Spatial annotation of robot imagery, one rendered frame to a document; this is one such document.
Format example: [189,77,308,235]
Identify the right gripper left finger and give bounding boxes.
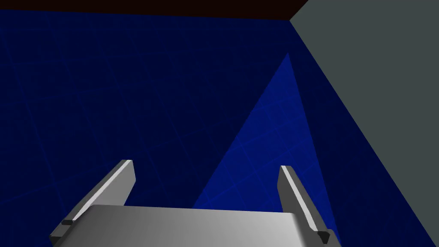
[49,159,136,246]

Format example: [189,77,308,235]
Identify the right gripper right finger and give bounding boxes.
[277,165,340,246]

